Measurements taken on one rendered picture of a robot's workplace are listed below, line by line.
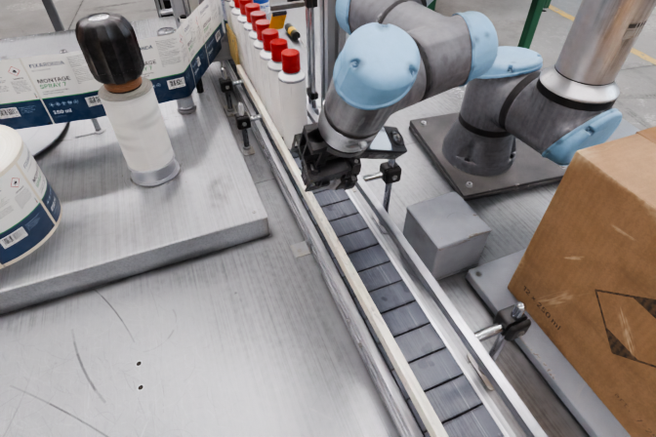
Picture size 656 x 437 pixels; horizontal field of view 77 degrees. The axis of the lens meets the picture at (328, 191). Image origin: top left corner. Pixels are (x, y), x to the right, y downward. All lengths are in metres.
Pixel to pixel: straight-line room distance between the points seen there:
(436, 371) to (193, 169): 0.57
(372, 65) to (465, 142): 0.52
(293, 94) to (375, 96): 0.41
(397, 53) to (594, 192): 0.28
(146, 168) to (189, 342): 0.33
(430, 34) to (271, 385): 0.48
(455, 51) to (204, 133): 0.63
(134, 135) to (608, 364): 0.76
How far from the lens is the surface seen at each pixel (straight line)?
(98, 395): 0.69
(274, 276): 0.71
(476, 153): 0.88
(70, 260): 0.78
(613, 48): 0.72
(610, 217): 0.54
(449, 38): 0.47
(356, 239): 0.69
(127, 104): 0.75
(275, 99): 0.86
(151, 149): 0.80
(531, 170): 0.96
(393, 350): 0.55
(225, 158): 0.87
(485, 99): 0.83
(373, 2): 0.55
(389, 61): 0.40
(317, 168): 0.57
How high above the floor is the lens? 1.40
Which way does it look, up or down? 43 degrees down
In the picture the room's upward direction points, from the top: straight up
